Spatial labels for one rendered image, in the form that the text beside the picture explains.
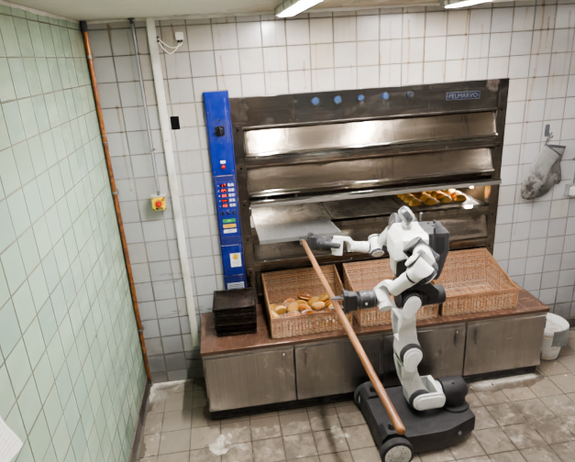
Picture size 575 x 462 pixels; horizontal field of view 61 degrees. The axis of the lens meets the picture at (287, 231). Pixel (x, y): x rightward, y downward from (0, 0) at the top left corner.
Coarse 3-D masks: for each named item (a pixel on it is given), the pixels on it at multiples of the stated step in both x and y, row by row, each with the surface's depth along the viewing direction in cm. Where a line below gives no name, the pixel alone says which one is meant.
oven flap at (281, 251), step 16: (448, 224) 370; (464, 224) 372; (480, 224) 373; (256, 240) 354; (464, 240) 370; (256, 256) 354; (272, 256) 355; (288, 256) 356; (304, 256) 356; (320, 256) 357
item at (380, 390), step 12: (324, 276) 264; (348, 324) 216; (348, 336) 209; (360, 348) 198; (360, 360) 193; (372, 372) 183; (372, 384) 179; (384, 396) 170; (384, 408) 167; (396, 420) 159
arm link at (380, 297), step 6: (384, 288) 238; (372, 294) 235; (378, 294) 236; (384, 294) 236; (372, 300) 234; (378, 300) 235; (384, 300) 234; (390, 300) 236; (372, 306) 236; (378, 306) 239; (384, 306) 233; (390, 306) 234
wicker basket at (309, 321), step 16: (272, 272) 357; (288, 272) 359; (304, 272) 360; (336, 272) 356; (272, 288) 358; (304, 288) 361; (320, 288) 363; (336, 288) 362; (272, 320) 318; (288, 320) 319; (304, 320) 322; (320, 320) 323; (336, 320) 325; (272, 336) 321; (288, 336) 323
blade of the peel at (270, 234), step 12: (264, 228) 348; (276, 228) 347; (288, 228) 345; (300, 228) 344; (312, 228) 343; (324, 228) 341; (336, 228) 340; (264, 240) 320; (276, 240) 321; (288, 240) 323
